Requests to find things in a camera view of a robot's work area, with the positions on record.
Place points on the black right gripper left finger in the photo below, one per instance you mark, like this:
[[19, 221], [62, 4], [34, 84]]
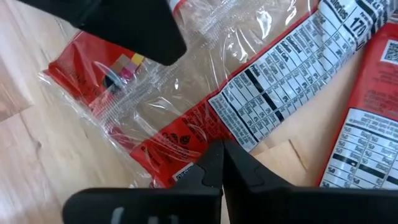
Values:
[[149, 205]]

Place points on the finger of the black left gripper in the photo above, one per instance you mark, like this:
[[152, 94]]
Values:
[[130, 25]]

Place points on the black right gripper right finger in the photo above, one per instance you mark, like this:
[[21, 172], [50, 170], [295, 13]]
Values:
[[295, 208]]

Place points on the red popcorn bag clear wrap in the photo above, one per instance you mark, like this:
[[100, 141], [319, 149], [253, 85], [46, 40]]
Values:
[[280, 71]]

